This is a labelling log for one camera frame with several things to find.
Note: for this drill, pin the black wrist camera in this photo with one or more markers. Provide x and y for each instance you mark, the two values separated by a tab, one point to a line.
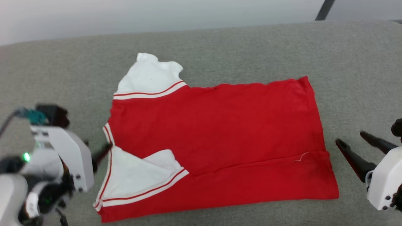
55	115
397	127

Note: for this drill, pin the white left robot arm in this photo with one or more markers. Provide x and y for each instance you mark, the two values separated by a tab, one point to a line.
11	194

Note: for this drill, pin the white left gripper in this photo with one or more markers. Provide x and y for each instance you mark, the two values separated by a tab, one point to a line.
73	157

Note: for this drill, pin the white slanted panel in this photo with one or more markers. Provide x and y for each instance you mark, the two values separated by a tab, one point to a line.
367	8

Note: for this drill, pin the red and white shirt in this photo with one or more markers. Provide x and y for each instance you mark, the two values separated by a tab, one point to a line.
220	131

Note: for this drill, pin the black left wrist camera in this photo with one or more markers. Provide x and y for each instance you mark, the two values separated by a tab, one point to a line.
55	115

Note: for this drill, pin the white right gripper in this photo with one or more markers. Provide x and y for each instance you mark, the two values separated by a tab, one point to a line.
386	179

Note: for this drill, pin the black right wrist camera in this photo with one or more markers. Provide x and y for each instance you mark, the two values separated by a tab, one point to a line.
397	127

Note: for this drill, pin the black slanted post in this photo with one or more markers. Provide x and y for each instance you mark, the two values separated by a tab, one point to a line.
324	10

